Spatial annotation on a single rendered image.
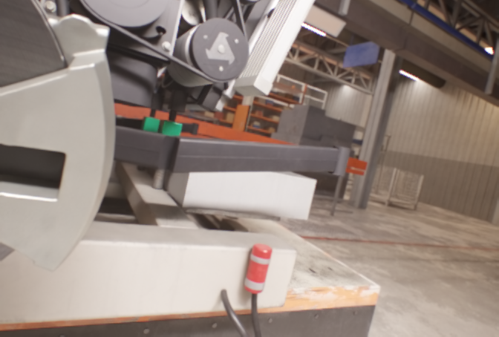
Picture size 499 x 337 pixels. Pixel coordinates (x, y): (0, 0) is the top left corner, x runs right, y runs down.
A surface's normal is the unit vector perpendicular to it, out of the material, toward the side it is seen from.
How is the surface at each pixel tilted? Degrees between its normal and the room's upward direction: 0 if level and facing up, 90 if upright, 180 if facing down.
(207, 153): 90
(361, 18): 90
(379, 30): 90
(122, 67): 90
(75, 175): 104
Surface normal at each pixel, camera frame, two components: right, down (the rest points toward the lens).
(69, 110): 0.39, 0.38
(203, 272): 0.46, 0.15
